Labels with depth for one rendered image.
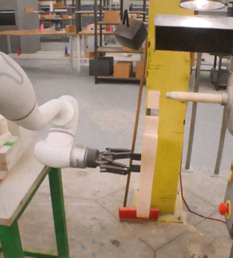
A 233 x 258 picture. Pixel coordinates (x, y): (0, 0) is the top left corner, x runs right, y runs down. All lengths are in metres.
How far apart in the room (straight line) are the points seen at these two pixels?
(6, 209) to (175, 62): 1.36
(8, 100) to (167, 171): 1.72
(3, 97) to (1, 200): 0.55
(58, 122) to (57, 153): 0.11
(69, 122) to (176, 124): 1.06
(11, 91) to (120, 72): 5.34
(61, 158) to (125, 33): 0.73
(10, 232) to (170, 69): 1.37
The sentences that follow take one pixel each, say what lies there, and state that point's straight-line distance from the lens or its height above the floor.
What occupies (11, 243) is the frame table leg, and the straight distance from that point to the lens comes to 1.13.
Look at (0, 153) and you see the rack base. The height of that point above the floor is 1.02.
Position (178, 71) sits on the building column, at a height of 1.15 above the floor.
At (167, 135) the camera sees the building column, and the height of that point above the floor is 0.71.
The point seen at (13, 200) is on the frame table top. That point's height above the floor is 0.93.
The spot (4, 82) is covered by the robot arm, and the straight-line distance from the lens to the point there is 0.64.
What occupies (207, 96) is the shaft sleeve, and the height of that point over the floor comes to 1.26.
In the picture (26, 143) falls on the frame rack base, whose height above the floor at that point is 0.96.
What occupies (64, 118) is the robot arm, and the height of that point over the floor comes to 1.15.
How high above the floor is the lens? 1.57
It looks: 23 degrees down
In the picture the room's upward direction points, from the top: 1 degrees clockwise
